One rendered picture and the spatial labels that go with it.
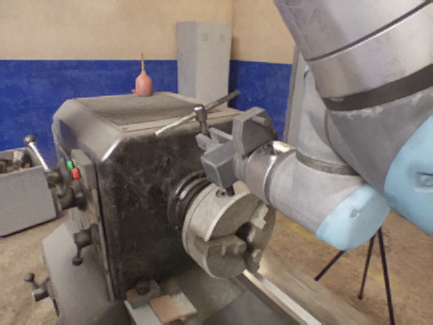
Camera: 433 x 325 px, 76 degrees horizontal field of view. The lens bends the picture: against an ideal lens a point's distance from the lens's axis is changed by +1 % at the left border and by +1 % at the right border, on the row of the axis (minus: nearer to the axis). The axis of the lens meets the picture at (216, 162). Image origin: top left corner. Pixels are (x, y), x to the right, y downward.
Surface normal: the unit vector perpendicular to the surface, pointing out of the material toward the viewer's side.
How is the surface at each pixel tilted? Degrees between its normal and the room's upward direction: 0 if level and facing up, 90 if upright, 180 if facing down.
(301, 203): 90
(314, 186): 91
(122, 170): 90
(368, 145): 121
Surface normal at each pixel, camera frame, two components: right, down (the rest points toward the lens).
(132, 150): 0.62, 0.31
